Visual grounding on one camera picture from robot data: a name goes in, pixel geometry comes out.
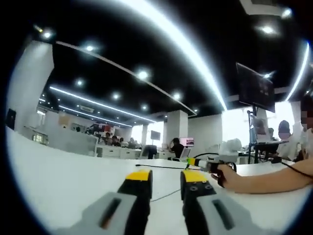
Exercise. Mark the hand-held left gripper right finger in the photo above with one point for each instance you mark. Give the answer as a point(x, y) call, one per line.
point(195, 195)

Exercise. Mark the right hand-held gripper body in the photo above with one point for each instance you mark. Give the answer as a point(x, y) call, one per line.
point(214, 164)

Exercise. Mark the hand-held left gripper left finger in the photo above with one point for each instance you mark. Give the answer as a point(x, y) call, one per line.
point(137, 195)

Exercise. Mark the white desk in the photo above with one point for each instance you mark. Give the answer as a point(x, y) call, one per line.
point(73, 181)

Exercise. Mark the person's right hand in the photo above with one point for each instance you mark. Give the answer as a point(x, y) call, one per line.
point(232, 177)

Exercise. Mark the pink screen monitor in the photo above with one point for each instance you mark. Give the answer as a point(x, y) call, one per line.
point(187, 142)

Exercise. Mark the white square pillar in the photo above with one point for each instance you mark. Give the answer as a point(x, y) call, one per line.
point(177, 127)
point(31, 85)

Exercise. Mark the black office chair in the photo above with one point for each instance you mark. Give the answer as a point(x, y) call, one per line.
point(149, 151)

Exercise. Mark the white drawer cabinets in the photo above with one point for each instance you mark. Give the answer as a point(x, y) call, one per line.
point(117, 153)

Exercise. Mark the dark screen monitor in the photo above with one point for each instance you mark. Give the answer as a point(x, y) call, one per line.
point(155, 134)

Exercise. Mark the screen on stand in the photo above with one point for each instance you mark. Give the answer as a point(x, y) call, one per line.
point(259, 127)

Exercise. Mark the hanging black monitor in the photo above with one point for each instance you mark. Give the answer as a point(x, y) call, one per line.
point(255, 86)

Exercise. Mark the person's white shirt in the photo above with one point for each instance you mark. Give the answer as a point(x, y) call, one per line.
point(308, 144)

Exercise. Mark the long ceiling light strip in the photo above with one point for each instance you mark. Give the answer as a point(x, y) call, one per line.
point(183, 49)

